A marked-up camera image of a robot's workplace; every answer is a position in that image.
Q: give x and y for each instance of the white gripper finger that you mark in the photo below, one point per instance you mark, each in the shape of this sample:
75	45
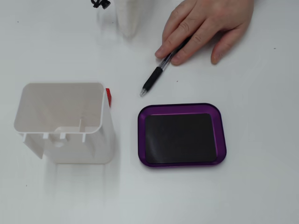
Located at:
128	18

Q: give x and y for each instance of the black clear ballpoint pen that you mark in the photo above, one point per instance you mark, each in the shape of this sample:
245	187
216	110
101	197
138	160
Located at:
153	75

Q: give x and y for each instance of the white plastic pen holder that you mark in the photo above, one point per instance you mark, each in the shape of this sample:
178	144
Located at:
77	149

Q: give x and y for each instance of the bare human hand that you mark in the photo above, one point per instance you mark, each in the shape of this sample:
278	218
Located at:
205	21

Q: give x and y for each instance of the small red perforated block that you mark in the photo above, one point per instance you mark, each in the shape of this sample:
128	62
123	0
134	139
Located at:
108	96

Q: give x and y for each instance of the purple metal tray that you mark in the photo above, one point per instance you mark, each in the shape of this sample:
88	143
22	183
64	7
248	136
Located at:
141	130

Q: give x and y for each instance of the black rectangular tray pad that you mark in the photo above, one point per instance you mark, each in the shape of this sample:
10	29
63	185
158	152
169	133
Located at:
180	137

